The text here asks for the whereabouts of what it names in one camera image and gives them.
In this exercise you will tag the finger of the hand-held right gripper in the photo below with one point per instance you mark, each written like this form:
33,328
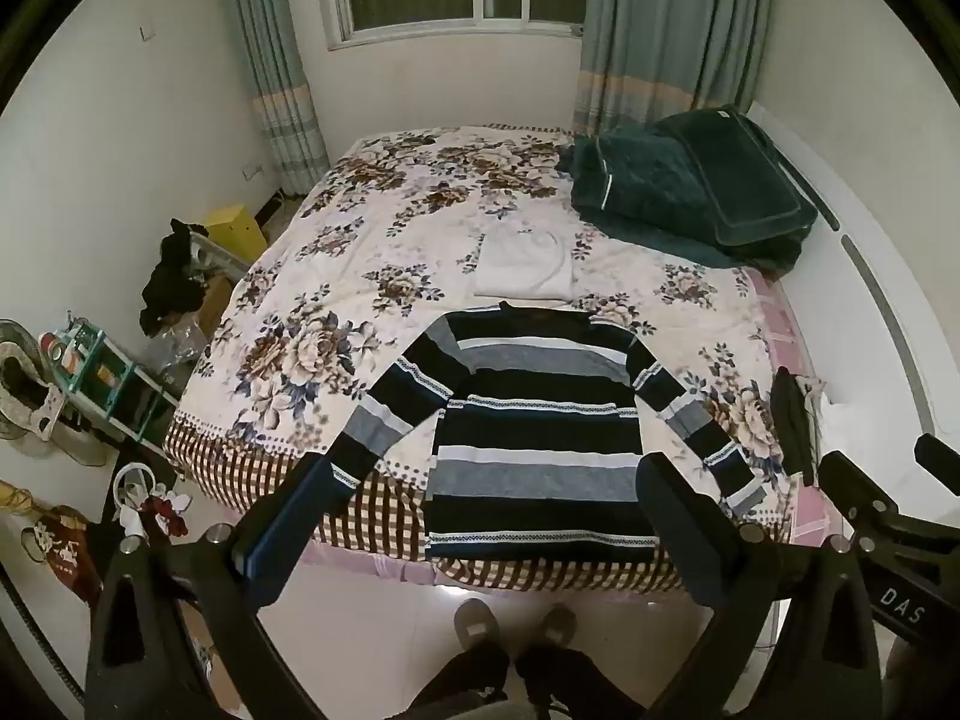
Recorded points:
855,491
937,461

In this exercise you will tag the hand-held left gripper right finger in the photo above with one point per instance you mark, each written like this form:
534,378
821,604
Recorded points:
671,521

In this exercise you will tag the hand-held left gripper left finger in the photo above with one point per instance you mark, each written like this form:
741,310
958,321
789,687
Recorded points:
289,521

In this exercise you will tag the striped knit sweater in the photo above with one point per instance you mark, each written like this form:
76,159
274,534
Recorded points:
536,435

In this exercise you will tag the black clothes heap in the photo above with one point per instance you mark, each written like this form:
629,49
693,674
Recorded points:
171,277

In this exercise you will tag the red and white cloth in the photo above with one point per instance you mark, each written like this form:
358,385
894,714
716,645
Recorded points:
163,511

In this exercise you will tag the grey slipper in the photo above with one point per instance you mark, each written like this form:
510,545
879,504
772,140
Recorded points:
474,621
556,621

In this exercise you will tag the clear plastic bag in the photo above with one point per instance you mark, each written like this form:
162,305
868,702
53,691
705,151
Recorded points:
176,349

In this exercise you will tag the green shelf rack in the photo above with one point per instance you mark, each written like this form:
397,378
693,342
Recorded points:
112,382

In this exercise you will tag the red bag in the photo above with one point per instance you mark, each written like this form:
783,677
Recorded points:
64,551

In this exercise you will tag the floral bedsheet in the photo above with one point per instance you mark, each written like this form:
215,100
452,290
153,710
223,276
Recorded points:
360,255

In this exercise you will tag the white bed headboard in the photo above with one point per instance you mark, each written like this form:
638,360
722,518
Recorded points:
862,187

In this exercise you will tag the floor fan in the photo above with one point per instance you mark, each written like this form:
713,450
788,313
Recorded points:
26,397

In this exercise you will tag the white folded garment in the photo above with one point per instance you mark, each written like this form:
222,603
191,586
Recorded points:
525,266

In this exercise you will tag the yellow box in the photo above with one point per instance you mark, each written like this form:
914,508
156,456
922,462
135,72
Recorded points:
238,231

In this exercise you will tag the dark green quilt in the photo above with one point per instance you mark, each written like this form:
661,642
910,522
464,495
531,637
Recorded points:
637,187

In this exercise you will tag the teal striped curtain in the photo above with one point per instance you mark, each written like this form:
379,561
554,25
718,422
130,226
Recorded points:
660,22
277,52

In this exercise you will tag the wall socket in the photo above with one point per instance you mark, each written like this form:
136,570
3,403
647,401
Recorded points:
251,169

